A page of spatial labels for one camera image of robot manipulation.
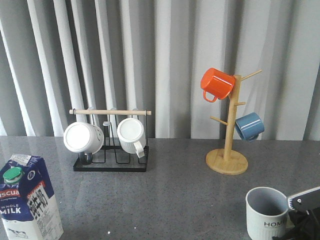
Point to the blue white milk carton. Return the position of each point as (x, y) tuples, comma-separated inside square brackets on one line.
[(28, 206)]

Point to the white HOME mug grey inside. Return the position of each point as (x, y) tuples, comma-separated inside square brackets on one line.
[(266, 213)]

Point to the white ribbed mug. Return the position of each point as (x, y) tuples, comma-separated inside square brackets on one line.
[(131, 134)]

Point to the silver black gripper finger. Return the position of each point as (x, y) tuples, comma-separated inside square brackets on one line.
[(305, 200)]

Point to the grey pleated curtain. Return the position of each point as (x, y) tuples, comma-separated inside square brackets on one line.
[(56, 55)]

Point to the black wire mug rack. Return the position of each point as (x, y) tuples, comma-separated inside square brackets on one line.
[(111, 157)]

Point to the wooden mug tree stand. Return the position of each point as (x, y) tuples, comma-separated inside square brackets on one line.
[(225, 160)]

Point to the white smooth mug black handle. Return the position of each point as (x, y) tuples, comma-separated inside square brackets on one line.
[(85, 139)]

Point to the blue enamel mug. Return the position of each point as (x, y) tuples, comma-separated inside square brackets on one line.
[(249, 126)]

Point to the orange enamel mug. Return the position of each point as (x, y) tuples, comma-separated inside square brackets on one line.
[(216, 85)]

